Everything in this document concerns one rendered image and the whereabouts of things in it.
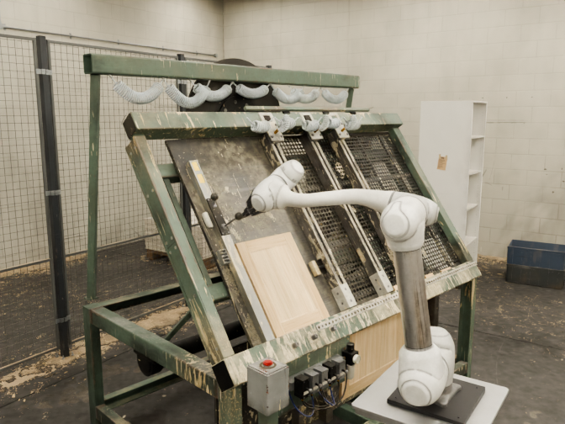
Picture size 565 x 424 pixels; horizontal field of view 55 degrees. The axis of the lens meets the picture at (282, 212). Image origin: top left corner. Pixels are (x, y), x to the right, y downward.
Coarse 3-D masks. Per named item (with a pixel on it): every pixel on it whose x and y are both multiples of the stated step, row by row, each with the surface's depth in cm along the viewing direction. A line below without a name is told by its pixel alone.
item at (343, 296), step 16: (288, 112) 297; (272, 128) 304; (272, 144) 302; (272, 160) 302; (304, 208) 292; (304, 224) 291; (320, 240) 288; (320, 256) 285; (336, 272) 284; (336, 288) 280; (352, 304) 277
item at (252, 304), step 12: (192, 168) 263; (192, 180) 264; (204, 180) 264; (204, 192) 260; (204, 204) 259; (216, 228) 255; (228, 240) 254; (228, 252) 251; (228, 264) 252; (240, 264) 251; (240, 276) 248; (240, 288) 247; (252, 288) 248; (252, 300) 245; (252, 312) 243; (264, 324) 242; (264, 336) 239
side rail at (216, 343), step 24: (144, 144) 251; (144, 168) 248; (144, 192) 250; (168, 216) 239; (168, 240) 240; (192, 264) 234; (192, 288) 232; (192, 312) 233; (216, 312) 229; (216, 336) 224; (216, 360) 226
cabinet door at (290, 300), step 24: (264, 240) 270; (288, 240) 281; (264, 264) 263; (288, 264) 272; (264, 288) 255; (288, 288) 265; (312, 288) 274; (264, 312) 250; (288, 312) 257; (312, 312) 266
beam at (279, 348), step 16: (464, 272) 358; (432, 288) 329; (448, 288) 338; (384, 304) 295; (352, 320) 275; (368, 320) 282; (288, 336) 246; (304, 336) 251; (320, 336) 257; (336, 336) 263; (240, 352) 227; (256, 352) 231; (272, 352) 236; (288, 352) 241; (304, 352) 246; (224, 368) 220; (240, 368) 223; (224, 384) 222
